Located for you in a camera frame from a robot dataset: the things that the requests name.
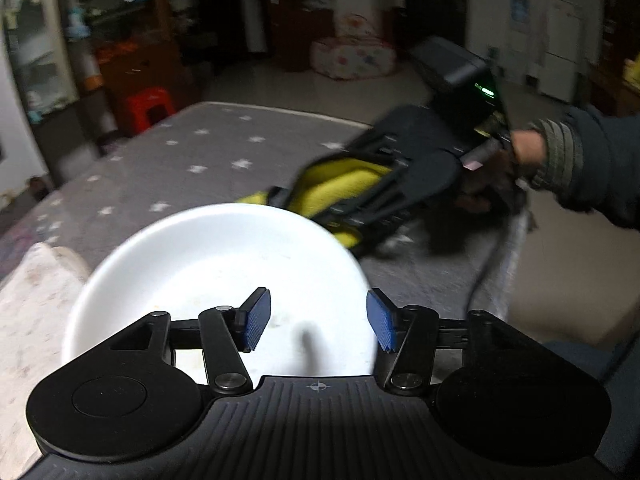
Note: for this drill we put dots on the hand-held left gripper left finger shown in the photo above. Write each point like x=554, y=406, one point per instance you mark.
x=255, y=321

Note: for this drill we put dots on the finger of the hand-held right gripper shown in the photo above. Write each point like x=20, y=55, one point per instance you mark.
x=360, y=211
x=385, y=152

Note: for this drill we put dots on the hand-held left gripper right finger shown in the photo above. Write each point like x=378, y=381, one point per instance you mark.
x=382, y=321

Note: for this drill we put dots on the grey and yellow cloth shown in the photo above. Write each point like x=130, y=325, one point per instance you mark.
x=340, y=180

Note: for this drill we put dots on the white bowl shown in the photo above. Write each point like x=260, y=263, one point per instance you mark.
x=215, y=260

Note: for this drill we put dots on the person's right forearm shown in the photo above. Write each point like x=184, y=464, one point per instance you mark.
x=600, y=160

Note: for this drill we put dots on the person's right hand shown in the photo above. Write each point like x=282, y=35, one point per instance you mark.
x=527, y=147

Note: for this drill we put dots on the polka dot play tent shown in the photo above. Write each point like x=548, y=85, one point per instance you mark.
x=350, y=57

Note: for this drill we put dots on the white refrigerator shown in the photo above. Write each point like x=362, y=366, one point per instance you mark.
x=562, y=50

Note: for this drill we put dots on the tall wooden shelf cabinet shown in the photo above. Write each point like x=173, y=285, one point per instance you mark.
x=295, y=35

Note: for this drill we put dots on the grey star-printed table cover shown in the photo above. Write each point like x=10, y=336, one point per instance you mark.
x=200, y=160

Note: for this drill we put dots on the white floral cloth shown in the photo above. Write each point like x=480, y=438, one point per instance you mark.
x=35, y=320

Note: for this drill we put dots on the red plastic stool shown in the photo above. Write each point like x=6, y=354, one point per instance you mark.
x=150, y=107

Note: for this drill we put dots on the brown wooden cabinet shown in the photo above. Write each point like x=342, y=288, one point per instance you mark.
x=150, y=70

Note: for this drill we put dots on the glass display cabinet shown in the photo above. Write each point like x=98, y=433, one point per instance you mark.
x=40, y=50

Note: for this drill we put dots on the blue wall sticker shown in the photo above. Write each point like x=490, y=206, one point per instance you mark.
x=520, y=9

